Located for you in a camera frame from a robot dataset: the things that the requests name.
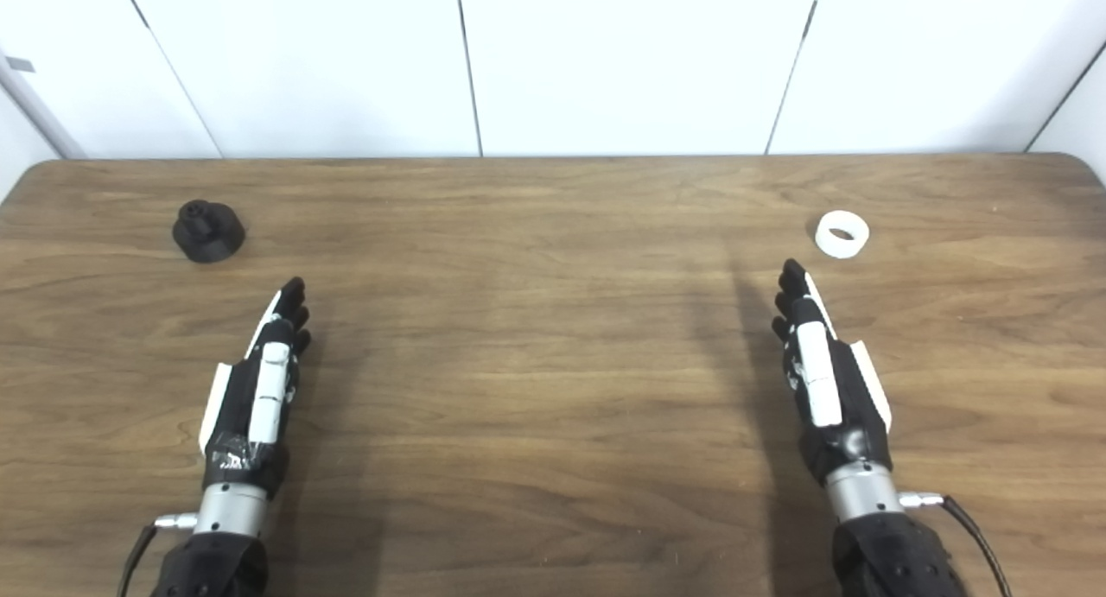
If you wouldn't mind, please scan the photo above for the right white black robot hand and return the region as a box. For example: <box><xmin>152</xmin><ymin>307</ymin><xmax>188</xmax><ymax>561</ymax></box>
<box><xmin>771</xmin><ymin>258</ymin><xmax>894</xmax><ymax>486</ymax></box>

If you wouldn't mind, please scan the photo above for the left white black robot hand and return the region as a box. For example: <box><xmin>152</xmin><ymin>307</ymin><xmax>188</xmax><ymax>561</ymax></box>
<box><xmin>199</xmin><ymin>276</ymin><xmax>313</xmax><ymax>499</ymax></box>

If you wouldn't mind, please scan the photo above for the white ring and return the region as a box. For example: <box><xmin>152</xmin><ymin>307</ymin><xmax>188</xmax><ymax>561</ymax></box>
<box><xmin>815</xmin><ymin>210</ymin><xmax>871</xmax><ymax>259</ymax></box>

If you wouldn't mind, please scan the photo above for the round black part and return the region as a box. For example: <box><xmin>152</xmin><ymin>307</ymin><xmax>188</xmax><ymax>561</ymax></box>
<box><xmin>172</xmin><ymin>200</ymin><xmax>246</xmax><ymax>264</ymax></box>

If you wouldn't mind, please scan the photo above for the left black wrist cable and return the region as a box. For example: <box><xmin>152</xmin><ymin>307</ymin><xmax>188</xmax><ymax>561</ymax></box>
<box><xmin>117</xmin><ymin>512</ymin><xmax>200</xmax><ymax>597</ymax></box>

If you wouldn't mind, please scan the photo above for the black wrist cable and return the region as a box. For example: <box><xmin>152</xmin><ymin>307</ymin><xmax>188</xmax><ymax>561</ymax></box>
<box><xmin>899</xmin><ymin>491</ymin><xmax>1014</xmax><ymax>597</ymax></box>
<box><xmin>117</xmin><ymin>512</ymin><xmax>200</xmax><ymax>597</ymax></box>

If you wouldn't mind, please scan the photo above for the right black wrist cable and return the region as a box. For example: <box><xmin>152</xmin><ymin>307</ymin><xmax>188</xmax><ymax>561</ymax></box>
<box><xmin>899</xmin><ymin>491</ymin><xmax>1014</xmax><ymax>597</ymax></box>

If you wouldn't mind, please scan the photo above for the grey wall corner post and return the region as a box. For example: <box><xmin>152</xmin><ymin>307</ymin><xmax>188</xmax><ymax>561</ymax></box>
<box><xmin>0</xmin><ymin>51</ymin><xmax>87</xmax><ymax>160</ymax></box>

